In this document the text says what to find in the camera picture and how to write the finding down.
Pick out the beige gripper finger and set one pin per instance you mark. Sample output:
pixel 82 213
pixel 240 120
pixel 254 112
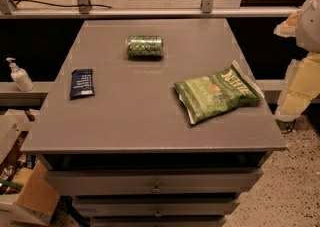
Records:
pixel 302 85
pixel 288 27

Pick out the green soda can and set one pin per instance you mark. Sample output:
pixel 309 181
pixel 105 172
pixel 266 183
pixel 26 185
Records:
pixel 144 46

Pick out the green Kettle chips bag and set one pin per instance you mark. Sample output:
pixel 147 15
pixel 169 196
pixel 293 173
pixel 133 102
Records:
pixel 208 96

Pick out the grey drawer cabinet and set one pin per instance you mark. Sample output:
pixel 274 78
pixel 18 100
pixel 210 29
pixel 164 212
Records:
pixel 129 156

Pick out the white pump bottle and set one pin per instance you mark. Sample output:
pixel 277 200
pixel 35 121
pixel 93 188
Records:
pixel 20 76

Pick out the open cardboard box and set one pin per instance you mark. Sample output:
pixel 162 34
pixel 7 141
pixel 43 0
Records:
pixel 25 195

